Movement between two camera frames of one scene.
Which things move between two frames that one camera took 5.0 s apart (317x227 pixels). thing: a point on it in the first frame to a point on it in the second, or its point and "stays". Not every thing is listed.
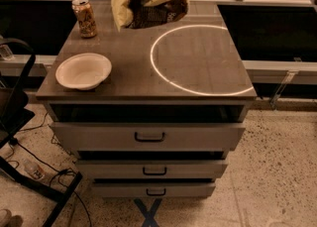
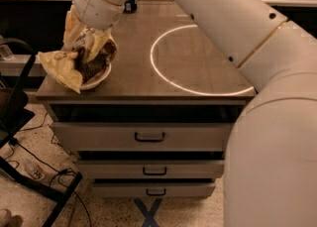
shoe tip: (5, 217) stays
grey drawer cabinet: (150, 112) stays
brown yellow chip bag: (152, 1) to (73, 67)
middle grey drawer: (155, 168) stays
